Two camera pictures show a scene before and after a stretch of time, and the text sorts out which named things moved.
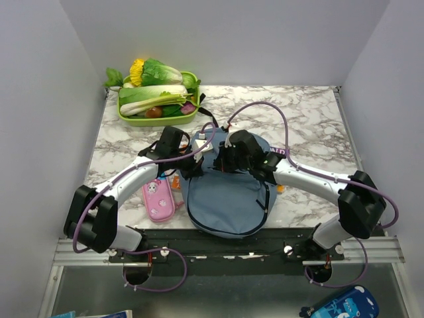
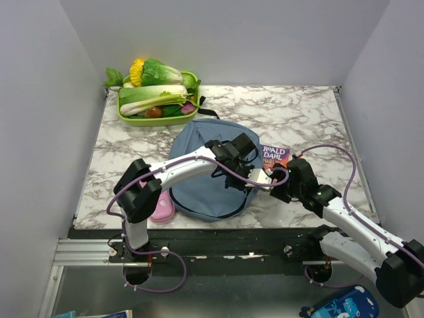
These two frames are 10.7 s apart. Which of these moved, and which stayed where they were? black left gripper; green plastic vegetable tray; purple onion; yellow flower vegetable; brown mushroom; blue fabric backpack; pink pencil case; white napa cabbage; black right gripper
Moved: black right gripper; blue fabric backpack; black left gripper
Stayed: yellow flower vegetable; brown mushroom; green plastic vegetable tray; purple onion; white napa cabbage; pink pencil case
